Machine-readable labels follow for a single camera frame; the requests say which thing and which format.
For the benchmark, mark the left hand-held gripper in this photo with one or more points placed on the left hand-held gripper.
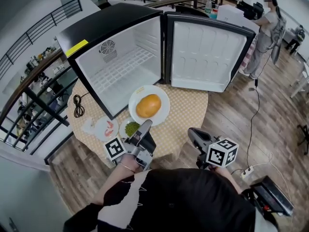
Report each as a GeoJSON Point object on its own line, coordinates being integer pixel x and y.
{"type": "Point", "coordinates": [144, 149]}

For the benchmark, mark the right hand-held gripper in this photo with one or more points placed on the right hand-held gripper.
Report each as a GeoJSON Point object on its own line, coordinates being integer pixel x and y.
{"type": "Point", "coordinates": [222, 153]}

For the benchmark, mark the orange round fruit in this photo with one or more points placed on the orange round fruit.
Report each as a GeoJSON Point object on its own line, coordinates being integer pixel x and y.
{"type": "Point", "coordinates": [148, 105]}

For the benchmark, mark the white round plate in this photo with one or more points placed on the white round plate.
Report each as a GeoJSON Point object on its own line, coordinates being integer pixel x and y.
{"type": "Point", "coordinates": [135, 93]}

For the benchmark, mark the black mini fridge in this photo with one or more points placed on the black mini fridge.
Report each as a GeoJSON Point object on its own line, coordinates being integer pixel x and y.
{"type": "Point", "coordinates": [116, 71]}

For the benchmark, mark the person's right forearm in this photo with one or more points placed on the person's right forearm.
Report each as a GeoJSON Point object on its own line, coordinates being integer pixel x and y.
{"type": "Point", "coordinates": [229, 180]}

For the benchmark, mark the person's left forearm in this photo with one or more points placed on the person's left forearm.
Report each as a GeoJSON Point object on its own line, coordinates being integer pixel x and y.
{"type": "Point", "coordinates": [113, 185]}

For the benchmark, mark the pile of green beans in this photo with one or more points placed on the pile of green beans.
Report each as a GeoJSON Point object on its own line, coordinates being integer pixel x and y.
{"type": "Point", "coordinates": [131, 128]}

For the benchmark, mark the white plate with green beans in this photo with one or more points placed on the white plate with green beans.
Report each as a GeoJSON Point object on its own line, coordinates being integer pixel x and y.
{"type": "Point", "coordinates": [122, 129]}

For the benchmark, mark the beige checked tablecloth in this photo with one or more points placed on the beige checked tablecloth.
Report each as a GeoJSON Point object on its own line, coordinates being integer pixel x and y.
{"type": "Point", "coordinates": [183, 120]}

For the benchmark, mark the pink shrimp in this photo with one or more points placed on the pink shrimp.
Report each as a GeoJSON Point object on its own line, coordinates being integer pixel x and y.
{"type": "Point", "coordinates": [110, 124]}
{"type": "Point", "coordinates": [108, 133]}

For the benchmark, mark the white plate with shrimps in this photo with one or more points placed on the white plate with shrimps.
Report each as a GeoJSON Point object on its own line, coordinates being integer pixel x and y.
{"type": "Point", "coordinates": [100, 129]}

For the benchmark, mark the crumpled white wrapper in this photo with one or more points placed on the crumpled white wrapper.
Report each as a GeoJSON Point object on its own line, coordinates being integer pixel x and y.
{"type": "Point", "coordinates": [88, 126]}

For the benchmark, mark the white power strip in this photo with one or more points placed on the white power strip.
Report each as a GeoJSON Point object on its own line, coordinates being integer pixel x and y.
{"type": "Point", "coordinates": [248, 172]}

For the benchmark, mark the person's black patterned shirt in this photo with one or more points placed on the person's black patterned shirt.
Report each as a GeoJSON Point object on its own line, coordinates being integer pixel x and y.
{"type": "Point", "coordinates": [188, 202]}

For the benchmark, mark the black electronics box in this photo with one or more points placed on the black electronics box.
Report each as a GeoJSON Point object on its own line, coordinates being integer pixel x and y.
{"type": "Point", "coordinates": [270, 197]}

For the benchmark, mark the black railing with wooden handrail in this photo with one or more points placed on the black railing with wooden handrail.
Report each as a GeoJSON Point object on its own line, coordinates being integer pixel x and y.
{"type": "Point", "coordinates": [48, 107]}

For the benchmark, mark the clear cup with blue liquid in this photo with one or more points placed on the clear cup with blue liquid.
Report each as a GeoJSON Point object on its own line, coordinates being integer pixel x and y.
{"type": "Point", "coordinates": [214, 12]}

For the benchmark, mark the black office chair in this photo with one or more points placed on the black office chair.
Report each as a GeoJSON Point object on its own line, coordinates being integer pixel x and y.
{"type": "Point", "coordinates": [190, 11]}

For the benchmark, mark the large white box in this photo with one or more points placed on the large white box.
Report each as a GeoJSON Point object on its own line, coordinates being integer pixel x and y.
{"type": "Point", "coordinates": [231, 12]}

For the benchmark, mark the clear plastic water bottle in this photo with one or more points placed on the clear plastic water bottle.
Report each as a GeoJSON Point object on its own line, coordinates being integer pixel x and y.
{"type": "Point", "coordinates": [208, 6]}

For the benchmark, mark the frosted glass door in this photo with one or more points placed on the frosted glass door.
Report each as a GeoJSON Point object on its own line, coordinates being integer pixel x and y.
{"type": "Point", "coordinates": [29, 197]}

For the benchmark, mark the black metal balcony railing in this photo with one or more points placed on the black metal balcony railing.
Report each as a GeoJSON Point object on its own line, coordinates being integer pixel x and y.
{"type": "Point", "coordinates": [29, 38]}

